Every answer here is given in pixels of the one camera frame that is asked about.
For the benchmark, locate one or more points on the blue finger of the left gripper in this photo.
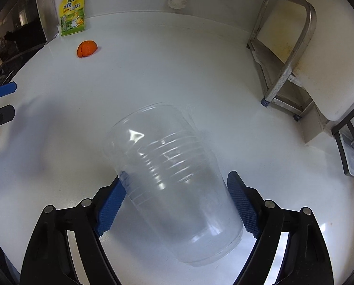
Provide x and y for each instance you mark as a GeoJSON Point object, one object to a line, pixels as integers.
{"type": "Point", "coordinates": [7, 89]}

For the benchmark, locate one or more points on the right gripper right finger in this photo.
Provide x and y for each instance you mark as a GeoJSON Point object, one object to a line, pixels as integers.
{"type": "Point", "coordinates": [238, 192]}

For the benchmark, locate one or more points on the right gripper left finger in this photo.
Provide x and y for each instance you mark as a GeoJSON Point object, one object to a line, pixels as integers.
{"type": "Point", "coordinates": [110, 200]}

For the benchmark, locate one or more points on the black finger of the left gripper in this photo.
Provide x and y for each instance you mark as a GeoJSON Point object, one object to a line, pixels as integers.
{"type": "Point", "coordinates": [7, 114]}

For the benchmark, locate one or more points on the clear plastic cup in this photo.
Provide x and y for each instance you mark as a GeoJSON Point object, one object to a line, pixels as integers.
{"type": "Point", "coordinates": [174, 182]}

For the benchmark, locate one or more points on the orange peel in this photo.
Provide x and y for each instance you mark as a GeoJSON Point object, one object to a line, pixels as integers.
{"type": "Point", "coordinates": [86, 48]}

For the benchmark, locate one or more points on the yellow green refill pouch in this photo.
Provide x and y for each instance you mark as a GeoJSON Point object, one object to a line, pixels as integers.
{"type": "Point", "coordinates": [71, 14]}

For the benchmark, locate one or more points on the steel cutting board stand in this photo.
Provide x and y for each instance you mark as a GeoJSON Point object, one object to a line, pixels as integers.
{"type": "Point", "coordinates": [280, 85]}

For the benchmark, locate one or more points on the white cutting board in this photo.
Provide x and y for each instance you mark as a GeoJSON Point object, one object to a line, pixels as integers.
{"type": "Point", "coordinates": [326, 68]}

